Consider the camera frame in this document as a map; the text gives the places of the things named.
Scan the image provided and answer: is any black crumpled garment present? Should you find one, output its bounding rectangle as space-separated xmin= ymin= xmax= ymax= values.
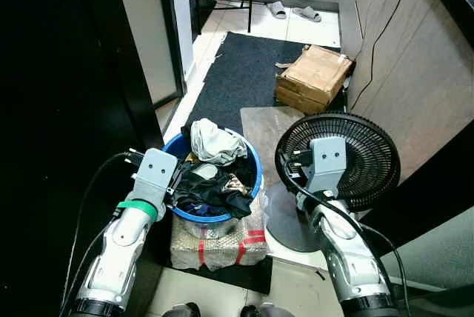
xmin=174 ymin=158 xmax=257 ymax=220

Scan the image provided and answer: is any light grey crumpled garment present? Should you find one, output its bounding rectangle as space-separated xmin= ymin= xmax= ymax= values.
xmin=190 ymin=119 xmax=249 ymax=167

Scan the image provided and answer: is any blue plastic laundry bucket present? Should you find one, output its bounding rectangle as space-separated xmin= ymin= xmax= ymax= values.
xmin=161 ymin=130 xmax=264 ymax=223

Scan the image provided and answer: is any black floor fan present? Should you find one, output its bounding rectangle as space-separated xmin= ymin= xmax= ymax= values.
xmin=267 ymin=112 xmax=401 ymax=253

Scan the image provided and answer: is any plastic-wrapped package with red tape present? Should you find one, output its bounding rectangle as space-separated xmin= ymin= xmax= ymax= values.
xmin=170 ymin=191 xmax=269 ymax=271

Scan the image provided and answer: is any brown cardboard box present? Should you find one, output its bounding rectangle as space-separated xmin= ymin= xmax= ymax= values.
xmin=274 ymin=44 xmax=355 ymax=116

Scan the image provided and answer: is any dark grey door mat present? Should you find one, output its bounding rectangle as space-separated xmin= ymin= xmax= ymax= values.
xmin=181 ymin=32 xmax=349 ymax=137

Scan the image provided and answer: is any black floor mat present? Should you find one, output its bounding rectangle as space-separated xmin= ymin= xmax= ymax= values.
xmin=159 ymin=254 xmax=273 ymax=296

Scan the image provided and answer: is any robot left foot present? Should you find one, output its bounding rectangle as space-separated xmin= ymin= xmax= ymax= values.
xmin=161 ymin=302 xmax=201 ymax=317

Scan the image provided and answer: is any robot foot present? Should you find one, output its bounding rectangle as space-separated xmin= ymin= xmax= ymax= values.
xmin=161 ymin=302 xmax=201 ymax=317
xmin=241 ymin=302 xmax=296 ymax=317

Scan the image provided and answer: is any grey slipper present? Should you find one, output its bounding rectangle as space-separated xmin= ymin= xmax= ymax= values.
xmin=293 ymin=6 xmax=323 ymax=23
xmin=267 ymin=1 xmax=288 ymax=20

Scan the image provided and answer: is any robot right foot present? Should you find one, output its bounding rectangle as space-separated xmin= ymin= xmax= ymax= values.
xmin=241 ymin=302 xmax=296 ymax=317

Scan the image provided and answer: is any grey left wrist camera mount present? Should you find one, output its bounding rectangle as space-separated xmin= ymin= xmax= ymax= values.
xmin=133 ymin=148 xmax=179 ymax=201

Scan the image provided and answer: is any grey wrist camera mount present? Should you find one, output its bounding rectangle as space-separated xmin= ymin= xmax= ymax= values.
xmin=133 ymin=148 xmax=179 ymax=201
xmin=306 ymin=137 xmax=348 ymax=194

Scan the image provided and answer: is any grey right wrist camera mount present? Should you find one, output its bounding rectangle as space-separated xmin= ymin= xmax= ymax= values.
xmin=306 ymin=137 xmax=348 ymax=194

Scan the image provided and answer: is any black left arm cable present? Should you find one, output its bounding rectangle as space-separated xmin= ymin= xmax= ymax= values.
xmin=63 ymin=150 xmax=147 ymax=310

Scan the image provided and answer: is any beige door with black frame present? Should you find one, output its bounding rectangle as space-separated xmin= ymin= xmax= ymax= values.
xmin=111 ymin=0 xmax=187 ymax=110

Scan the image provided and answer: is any thin black wall cable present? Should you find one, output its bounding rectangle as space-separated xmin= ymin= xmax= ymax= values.
xmin=368 ymin=0 xmax=424 ymax=114

